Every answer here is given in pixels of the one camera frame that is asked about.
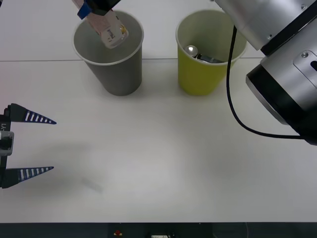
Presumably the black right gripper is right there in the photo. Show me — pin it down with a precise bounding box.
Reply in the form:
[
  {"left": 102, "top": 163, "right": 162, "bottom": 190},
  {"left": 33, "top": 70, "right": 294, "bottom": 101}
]
[{"left": 77, "top": 0, "right": 122, "bottom": 20}]

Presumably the grey plastic bin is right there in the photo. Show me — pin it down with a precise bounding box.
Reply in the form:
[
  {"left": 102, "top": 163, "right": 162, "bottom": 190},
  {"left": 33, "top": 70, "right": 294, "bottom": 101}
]
[{"left": 72, "top": 10, "right": 145, "bottom": 97}]

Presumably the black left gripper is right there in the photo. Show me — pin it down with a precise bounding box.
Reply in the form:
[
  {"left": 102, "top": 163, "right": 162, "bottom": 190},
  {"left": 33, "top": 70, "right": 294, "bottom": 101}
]
[{"left": 0, "top": 103, "right": 57, "bottom": 189}]

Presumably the dark drink can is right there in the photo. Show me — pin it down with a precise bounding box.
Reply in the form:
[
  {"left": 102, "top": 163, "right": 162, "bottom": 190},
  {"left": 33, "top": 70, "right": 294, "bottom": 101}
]
[{"left": 184, "top": 45, "right": 225, "bottom": 64}]

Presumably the yellow-green plastic bin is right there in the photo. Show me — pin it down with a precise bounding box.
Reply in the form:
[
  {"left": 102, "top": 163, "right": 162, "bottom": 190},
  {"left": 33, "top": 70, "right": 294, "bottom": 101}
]
[{"left": 175, "top": 9, "right": 248, "bottom": 97}]

